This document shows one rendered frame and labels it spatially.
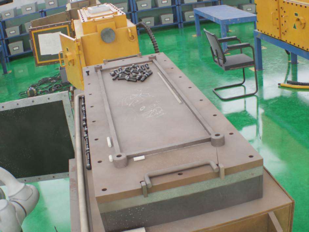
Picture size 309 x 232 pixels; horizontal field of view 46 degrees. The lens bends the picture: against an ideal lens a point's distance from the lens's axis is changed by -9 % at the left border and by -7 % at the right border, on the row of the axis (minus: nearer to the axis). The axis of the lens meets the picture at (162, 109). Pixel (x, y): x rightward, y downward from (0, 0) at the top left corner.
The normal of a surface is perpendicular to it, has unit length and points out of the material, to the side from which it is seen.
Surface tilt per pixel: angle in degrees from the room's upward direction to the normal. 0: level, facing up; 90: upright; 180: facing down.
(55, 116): 90
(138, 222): 90
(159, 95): 0
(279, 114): 0
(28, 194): 61
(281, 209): 90
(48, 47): 90
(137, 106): 0
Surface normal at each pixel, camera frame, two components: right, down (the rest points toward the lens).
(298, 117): -0.12, -0.92
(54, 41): -0.07, 0.40
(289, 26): -0.96, 0.20
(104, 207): 0.21, 0.35
